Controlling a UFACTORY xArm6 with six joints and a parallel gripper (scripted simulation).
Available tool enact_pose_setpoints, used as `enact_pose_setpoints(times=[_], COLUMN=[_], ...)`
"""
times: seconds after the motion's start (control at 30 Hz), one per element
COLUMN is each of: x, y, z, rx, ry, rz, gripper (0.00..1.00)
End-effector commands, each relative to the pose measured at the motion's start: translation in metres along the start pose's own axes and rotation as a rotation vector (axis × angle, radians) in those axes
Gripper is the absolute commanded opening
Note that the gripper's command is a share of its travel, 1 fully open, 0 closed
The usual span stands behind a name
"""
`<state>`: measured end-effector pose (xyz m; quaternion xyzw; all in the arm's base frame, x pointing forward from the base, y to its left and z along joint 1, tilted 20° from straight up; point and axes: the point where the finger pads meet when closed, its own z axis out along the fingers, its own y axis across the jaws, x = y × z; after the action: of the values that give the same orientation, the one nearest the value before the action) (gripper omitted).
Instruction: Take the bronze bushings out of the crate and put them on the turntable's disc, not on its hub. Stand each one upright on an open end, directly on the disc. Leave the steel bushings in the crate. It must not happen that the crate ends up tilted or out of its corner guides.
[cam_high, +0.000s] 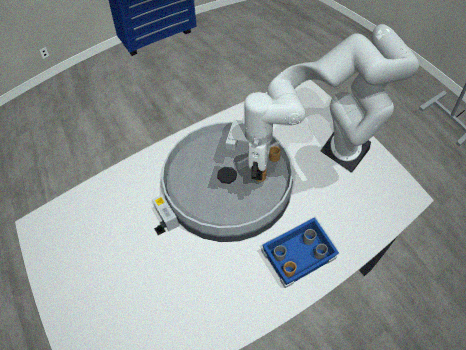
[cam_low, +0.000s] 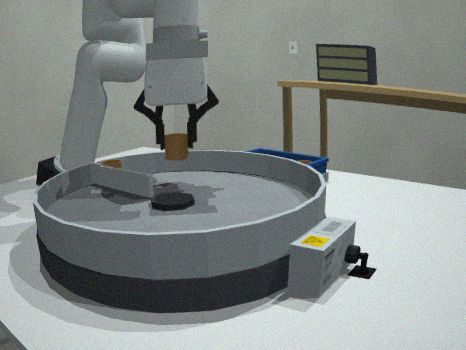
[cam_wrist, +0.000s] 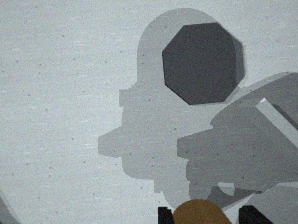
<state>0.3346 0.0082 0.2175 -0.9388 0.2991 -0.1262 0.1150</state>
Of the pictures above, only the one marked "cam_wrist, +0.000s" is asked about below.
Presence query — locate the bronze bushing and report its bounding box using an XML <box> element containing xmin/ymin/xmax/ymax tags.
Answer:
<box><xmin>172</xmin><ymin>199</ymin><xmax>232</xmax><ymax>224</ymax></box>

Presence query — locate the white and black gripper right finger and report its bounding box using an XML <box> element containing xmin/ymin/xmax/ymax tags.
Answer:
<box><xmin>239</xmin><ymin>205</ymin><xmax>273</xmax><ymax>224</ymax></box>

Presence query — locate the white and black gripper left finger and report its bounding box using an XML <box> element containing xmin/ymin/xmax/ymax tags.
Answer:
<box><xmin>158</xmin><ymin>207</ymin><xmax>175</xmax><ymax>224</ymax></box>

